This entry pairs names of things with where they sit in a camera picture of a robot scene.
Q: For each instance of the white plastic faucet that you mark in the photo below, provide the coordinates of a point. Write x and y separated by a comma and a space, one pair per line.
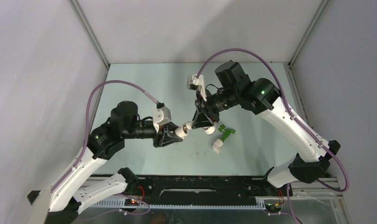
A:
191, 125

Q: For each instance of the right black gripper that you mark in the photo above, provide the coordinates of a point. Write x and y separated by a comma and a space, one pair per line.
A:
201, 119

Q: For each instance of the green plastic faucet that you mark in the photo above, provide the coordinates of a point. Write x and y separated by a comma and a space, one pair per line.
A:
226, 132

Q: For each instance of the grey cable duct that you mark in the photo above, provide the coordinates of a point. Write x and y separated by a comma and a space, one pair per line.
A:
123, 203

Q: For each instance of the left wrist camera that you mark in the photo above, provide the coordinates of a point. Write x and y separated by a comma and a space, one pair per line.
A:
160, 116

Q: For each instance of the white elbow fitting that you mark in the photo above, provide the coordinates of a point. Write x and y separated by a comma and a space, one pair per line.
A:
217, 145
181, 132

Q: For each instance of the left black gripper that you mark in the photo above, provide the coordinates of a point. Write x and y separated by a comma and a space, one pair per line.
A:
162, 140

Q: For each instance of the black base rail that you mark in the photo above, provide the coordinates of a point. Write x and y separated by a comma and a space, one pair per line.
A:
200, 190

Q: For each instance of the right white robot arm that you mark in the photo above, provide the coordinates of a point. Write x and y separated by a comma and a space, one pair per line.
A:
264, 99

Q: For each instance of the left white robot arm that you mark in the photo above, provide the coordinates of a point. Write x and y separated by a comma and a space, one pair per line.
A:
65, 199

